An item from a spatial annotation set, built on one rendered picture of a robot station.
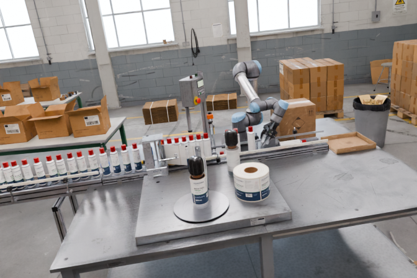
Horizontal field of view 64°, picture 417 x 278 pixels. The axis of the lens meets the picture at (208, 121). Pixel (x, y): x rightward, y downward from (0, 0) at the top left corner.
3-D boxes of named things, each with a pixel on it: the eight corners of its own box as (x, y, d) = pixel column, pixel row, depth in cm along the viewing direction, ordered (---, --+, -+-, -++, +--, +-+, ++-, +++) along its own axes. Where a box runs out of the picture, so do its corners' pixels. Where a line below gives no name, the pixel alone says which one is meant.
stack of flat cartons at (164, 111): (144, 125, 633) (141, 109, 623) (147, 116, 684) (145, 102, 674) (177, 121, 634) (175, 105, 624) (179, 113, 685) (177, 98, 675)
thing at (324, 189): (50, 273, 155) (49, 270, 154) (106, 151, 297) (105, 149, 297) (464, 201, 172) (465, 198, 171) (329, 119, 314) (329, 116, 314)
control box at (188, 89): (182, 107, 231) (178, 80, 225) (194, 100, 245) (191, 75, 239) (194, 107, 226) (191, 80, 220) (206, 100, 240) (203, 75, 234)
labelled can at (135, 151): (134, 172, 234) (130, 145, 227) (136, 169, 239) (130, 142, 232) (142, 170, 234) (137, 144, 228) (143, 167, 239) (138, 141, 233)
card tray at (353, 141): (336, 154, 237) (336, 149, 236) (320, 141, 262) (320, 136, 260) (376, 147, 239) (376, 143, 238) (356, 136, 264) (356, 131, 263)
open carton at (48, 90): (28, 104, 554) (22, 82, 542) (43, 97, 595) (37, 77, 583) (51, 102, 549) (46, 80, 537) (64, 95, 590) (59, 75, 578)
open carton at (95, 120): (68, 141, 345) (59, 107, 333) (83, 126, 393) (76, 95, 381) (105, 137, 346) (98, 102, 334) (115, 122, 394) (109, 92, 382)
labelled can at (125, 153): (124, 174, 233) (118, 146, 227) (125, 170, 238) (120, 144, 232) (131, 172, 234) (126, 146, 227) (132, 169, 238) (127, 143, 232)
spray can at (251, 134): (249, 154, 241) (247, 128, 234) (247, 151, 246) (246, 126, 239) (256, 153, 241) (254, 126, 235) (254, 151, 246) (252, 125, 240)
